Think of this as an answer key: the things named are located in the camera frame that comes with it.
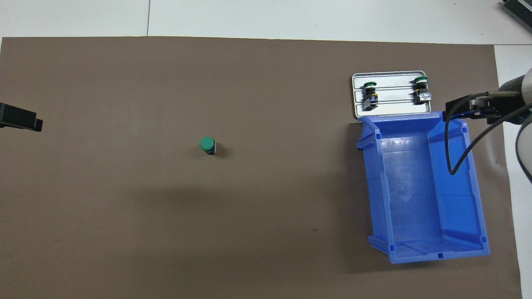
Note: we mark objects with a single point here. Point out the green push button switch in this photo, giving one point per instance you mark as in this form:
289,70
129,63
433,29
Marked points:
206,143
369,95
421,89

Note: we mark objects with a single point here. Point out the brown table mat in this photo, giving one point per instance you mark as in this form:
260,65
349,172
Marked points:
249,228

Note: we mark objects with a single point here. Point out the grey ribbed device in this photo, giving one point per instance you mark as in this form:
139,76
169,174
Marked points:
519,8

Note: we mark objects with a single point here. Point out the blue plastic storage bin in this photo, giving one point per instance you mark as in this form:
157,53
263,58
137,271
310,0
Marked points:
415,216

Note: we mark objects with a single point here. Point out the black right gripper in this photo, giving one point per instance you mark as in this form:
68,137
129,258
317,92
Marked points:
509,110

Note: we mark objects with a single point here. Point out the silver metal tray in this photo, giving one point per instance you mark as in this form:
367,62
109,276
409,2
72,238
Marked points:
395,108

